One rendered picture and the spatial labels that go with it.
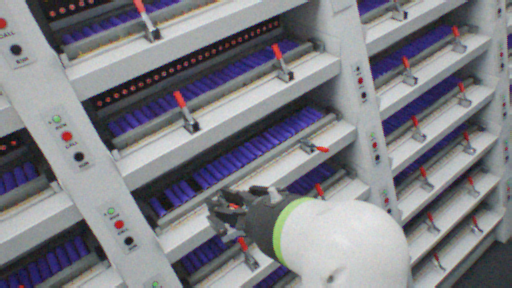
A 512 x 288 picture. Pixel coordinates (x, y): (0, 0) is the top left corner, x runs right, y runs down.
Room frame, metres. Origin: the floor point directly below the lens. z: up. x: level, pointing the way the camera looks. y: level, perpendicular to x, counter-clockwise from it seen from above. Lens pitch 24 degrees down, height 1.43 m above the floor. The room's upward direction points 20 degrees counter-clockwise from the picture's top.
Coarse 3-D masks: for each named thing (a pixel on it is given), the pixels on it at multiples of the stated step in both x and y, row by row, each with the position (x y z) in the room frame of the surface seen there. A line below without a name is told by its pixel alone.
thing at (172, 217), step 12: (324, 120) 0.95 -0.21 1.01; (312, 132) 0.92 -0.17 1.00; (288, 144) 0.89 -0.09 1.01; (264, 156) 0.86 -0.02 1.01; (276, 156) 0.87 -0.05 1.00; (252, 168) 0.84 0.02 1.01; (228, 180) 0.81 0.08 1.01; (240, 180) 0.82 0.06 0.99; (204, 192) 0.79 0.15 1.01; (216, 192) 0.79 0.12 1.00; (192, 204) 0.76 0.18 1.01; (168, 216) 0.75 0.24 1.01; (180, 216) 0.75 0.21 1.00; (192, 216) 0.75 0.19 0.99
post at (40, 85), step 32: (32, 32) 0.67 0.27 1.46; (0, 64) 0.64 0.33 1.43; (32, 64) 0.66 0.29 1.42; (32, 96) 0.65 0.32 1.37; (64, 96) 0.67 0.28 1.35; (32, 128) 0.64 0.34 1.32; (64, 160) 0.65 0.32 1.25; (96, 160) 0.67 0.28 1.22; (96, 192) 0.65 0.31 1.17; (128, 192) 0.67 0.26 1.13; (96, 224) 0.64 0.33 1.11; (128, 256) 0.65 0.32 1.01; (160, 256) 0.67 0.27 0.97
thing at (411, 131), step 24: (456, 72) 1.35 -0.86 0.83; (480, 72) 1.27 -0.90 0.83; (432, 96) 1.23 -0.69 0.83; (456, 96) 1.23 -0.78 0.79; (480, 96) 1.20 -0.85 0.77; (384, 120) 1.17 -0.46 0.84; (408, 120) 1.14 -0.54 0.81; (432, 120) 1.13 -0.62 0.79; (456, 120) 1.12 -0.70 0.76; (408, 144) 1.06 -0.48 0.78; (432, 144) 1.07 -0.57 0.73
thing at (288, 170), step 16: (320, 96) 1.03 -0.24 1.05; (272, 112) 1.02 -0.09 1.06; (320, 112) 1.02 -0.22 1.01; (336, 112) 0.97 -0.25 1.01; (352, 112) 0.93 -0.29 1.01; (336, 128) 0.94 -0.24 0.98; (352, 128) 0.93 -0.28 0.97; (320, 144) 0.89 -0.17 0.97; (336, 144) 0.90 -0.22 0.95; (288, 160) 0.86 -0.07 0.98; (304, 160) 0.85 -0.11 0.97; (320, 160) 0.88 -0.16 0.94; (160, 176) 0.87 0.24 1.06; (256, 176) 0.83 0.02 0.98; (272, 176) 0.82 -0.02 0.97; (288, 176) 0.83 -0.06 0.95; (144, 208) 0.81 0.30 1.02; (192, 224) 0.74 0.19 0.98; (208, 224) 0.73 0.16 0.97; (160, 240) 0.71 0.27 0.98; (176, 240) 0.70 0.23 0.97; (192, 240) 0.71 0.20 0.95; (176, 256) 0.69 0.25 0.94
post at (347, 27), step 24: (312, 0) 0.98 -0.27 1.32; (288, 24) 1.09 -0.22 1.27; (312, 24) 1.00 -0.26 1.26; (336, 24) 0.93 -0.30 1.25; (360, 24) 0.97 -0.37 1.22; (360, 48) 0.96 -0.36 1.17; (336, 96) 0.98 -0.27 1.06; (360, 120) 0.94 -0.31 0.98; (360, 144) 0.93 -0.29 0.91; (384, 144) 0.97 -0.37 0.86; (384, 168) 0.96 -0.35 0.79
